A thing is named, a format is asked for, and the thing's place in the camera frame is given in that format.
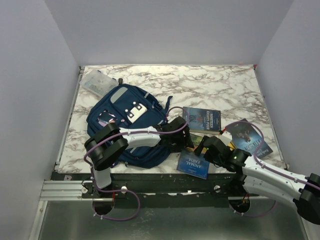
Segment Animal Farm book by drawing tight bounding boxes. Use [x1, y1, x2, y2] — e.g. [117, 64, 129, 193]
[176, 134, 210, 180]

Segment Nineteen Eighty-Four book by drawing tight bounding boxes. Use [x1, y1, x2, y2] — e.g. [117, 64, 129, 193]
[182, 106, 222, 135]

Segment navy blue student backpack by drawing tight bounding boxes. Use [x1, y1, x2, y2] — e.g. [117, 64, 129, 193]
[86, 84, 172, 169]

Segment purple highlighter marker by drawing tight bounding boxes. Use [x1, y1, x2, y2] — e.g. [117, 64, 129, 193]
[98, 119, 112, 127]

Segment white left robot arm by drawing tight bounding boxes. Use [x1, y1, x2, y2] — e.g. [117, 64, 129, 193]
[84, 116, 194, 198]

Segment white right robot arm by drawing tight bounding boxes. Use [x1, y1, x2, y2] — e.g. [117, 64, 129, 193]
[194, 136, 320, 225]

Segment clear plastic organiser box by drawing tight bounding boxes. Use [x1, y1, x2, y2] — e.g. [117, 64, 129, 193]
[79, 69, 119, 98]

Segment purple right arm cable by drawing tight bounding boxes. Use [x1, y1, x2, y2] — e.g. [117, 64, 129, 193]
[219, 121, 311, 218]

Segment black mounting base plate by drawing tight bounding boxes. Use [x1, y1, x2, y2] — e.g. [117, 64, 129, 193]
[51, 172, 255, 209]

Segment aluminium extrusion rail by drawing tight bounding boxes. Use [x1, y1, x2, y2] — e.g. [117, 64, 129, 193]
[40, 174, 259, 201]

